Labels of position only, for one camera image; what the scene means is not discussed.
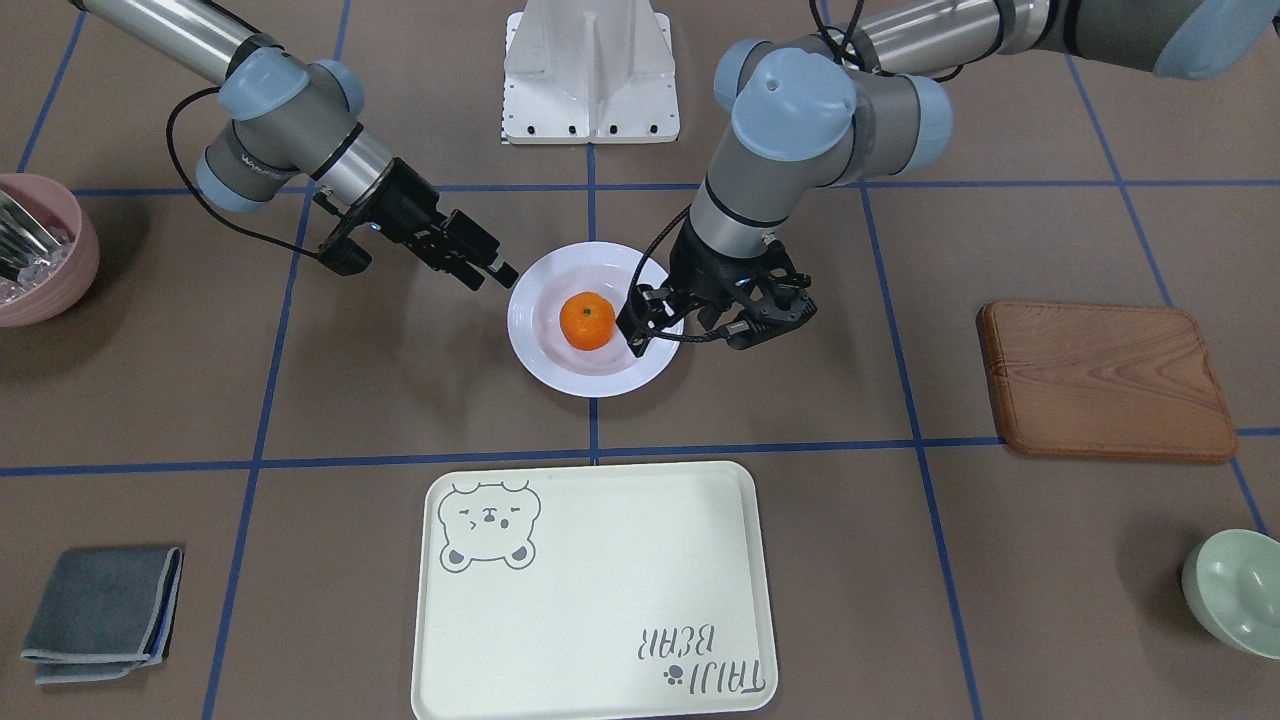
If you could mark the orange fruit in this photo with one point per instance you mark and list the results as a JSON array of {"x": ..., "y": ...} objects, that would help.
[{"x": 587, "y": 321}]

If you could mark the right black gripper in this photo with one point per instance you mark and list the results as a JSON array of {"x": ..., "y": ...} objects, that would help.
[{"x": 404, "y": 203}]

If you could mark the metal tongs in bowl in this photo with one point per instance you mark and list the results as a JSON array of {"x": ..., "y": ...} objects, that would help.
[{"x": 29, "y": 251}]

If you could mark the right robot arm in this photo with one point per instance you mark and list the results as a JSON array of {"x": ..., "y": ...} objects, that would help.
[{"x": 287, "y": 119}]

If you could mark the green bowl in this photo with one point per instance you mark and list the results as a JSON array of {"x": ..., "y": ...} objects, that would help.
[{"x": 1230, "y": 582}]

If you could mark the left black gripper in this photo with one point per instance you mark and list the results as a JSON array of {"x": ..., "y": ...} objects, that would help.
[{"x": 702, "y": 268}]

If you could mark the grey folded cloth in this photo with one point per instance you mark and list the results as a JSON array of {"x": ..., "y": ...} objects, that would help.
[{"x": 105, "y": 612}]

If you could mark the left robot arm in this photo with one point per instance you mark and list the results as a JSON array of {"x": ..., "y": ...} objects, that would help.
[{"x": 866, "y": 100}]

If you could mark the pink bowl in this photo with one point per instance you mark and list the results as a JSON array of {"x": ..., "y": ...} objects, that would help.
[{"x": 54, "y": 206}]

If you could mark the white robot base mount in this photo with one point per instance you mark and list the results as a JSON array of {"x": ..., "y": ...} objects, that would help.
[{"x": 589, "y": 72}]

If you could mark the wooden cutting board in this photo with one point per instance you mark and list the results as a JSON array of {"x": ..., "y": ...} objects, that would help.
[{"x": 1095, "y": 380}]

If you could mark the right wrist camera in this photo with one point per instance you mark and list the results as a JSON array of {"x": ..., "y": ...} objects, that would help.
[{"x": 339, "y": 252}]

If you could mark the white round plate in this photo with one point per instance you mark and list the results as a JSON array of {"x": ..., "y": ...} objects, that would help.
[{"x": 534, "y": 328}]

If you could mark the cream bear tray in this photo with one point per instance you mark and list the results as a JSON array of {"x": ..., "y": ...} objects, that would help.
[{"x": 600, "y": 592}]

